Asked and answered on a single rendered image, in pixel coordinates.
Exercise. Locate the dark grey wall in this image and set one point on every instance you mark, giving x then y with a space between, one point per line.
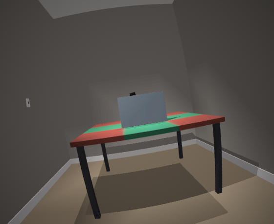
142 109

